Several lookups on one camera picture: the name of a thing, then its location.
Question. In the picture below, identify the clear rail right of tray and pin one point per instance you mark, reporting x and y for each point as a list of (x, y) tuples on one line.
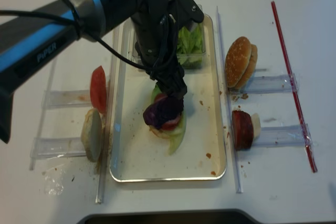
[(236, 172)]

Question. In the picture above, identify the clear holder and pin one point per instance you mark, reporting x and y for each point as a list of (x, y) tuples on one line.
[(283, 136), (66, 99), (45, 148), (271, 84)]

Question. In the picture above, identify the clear rail left of tray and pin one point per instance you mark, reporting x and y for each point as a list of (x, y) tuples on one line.
[(106, 133)]

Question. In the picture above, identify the purple cabbage leaf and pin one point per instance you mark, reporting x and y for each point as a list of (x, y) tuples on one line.
[(160, 112)]

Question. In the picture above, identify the pink meat slice on tray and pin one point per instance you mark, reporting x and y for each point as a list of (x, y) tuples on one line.
[(172, 124)]

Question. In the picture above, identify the stacked red meat slices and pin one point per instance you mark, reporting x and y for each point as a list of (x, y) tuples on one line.
[(243, 130)]

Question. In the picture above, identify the black blue robot arm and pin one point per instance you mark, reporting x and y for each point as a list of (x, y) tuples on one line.
[(32, 39)]

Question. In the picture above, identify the black covered gripper finger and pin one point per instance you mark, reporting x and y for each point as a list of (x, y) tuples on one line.
[(170, 81)]

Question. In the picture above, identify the clear holder upper left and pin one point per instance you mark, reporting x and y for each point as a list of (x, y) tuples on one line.
[(66, 99)]

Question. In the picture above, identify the clear holder lower left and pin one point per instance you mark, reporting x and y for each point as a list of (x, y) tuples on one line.
[(45, 148)]

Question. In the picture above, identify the clear holder upper right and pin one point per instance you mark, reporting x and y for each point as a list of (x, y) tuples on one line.
[(271, 84)]

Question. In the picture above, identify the sesame bun top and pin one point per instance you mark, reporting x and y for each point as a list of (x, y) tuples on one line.
[(237, 60)]

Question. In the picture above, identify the bun bottom behind sesame bun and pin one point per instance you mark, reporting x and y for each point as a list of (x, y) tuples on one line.
[(250, 68)]

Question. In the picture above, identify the cream metal tray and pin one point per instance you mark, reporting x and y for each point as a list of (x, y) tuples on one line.
[(138, 155)]

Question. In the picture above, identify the white cheese slice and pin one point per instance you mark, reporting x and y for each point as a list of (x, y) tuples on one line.
[(255, 119)]

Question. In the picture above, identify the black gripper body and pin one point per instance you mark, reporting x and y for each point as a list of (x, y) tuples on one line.
[(168, 32)]

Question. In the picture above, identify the clear rail of tray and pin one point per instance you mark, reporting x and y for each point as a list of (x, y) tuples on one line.
[(106, 133), (236, 172)]

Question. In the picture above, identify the clear rail far left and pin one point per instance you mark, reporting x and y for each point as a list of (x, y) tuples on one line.
[(42, 119)]

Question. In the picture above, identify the clear plastic box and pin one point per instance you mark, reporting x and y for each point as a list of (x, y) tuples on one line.
[(194, 56)]

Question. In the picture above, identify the red tomato slice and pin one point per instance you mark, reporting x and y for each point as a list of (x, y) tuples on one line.
[(98, 90)]

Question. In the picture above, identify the green lettuce leaf on tray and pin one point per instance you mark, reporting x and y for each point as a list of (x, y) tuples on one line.
[(178, 132)]

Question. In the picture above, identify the green lettuce in box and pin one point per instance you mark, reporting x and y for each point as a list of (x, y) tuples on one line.
[(191, 43)]

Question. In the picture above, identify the black object bottom edge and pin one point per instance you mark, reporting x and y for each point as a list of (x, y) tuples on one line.
[(188, 216)]

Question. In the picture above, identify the bun half standing left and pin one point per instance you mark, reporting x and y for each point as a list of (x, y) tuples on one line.
[(91, 135)]

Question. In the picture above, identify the red plastic strip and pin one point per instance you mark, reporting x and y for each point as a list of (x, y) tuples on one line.
[(304, 127)]

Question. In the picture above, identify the clear holder lower right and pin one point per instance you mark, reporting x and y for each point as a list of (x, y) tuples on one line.
[(283, 136)]

